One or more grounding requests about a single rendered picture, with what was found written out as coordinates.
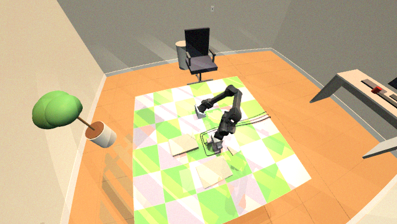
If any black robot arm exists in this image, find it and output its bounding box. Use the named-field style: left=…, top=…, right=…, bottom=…
left=197, top=84, right=243, bottom=136

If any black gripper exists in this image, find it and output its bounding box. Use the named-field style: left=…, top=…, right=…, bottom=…
left=214, top=122, right=224, bottom=141

